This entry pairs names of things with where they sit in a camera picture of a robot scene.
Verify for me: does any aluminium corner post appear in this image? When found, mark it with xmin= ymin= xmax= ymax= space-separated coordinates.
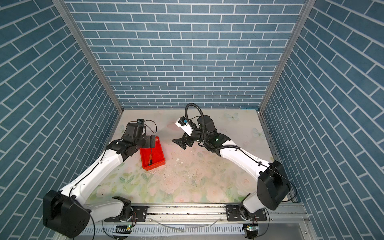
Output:
xmin=259 ymin=0 xmax=317 ymax=113
xmin=51 ymin=0 xmax=124 ymax=114

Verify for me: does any aluminium corner post left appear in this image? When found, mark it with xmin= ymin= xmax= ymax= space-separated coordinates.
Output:
xmin=51 ymin=0 xmax=124 ymax=114

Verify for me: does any white cable duct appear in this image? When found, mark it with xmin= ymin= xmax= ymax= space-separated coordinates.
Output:
xmin=80 ymin=224 xmax=245 ymax=237

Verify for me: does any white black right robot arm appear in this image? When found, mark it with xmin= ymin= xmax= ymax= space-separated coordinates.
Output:
xmin=172 ymin=116 xmax=291 ymax=221

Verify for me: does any orange handled screwdriver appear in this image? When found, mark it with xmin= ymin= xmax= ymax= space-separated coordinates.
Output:
xmin=148 ymin=149 xmax=153 ymax=166

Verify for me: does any red plastic bin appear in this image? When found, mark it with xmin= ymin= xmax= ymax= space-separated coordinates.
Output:
xmin=140 ymin=137 xmax=166 ymax=171

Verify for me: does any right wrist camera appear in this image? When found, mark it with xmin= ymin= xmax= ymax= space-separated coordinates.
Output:
xmin=176 ymin=117 xmax=194 ymax=137

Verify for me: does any aluminium corner post right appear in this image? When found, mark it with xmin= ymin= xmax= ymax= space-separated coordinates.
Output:
xmin=259 ymin=0 xmax=317 ymax=113

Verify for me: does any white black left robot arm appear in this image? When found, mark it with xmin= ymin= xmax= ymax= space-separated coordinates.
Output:
xmin=42 ymin=119 xmax=156 ymax=239

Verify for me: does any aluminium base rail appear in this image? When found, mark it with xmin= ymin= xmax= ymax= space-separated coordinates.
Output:
xmin=84 ymin=203 xmax=317 ymax=240

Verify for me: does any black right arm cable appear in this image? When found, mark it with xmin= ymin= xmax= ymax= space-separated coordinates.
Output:
xmin=184 ymin=102 xmax=208 ymax=145

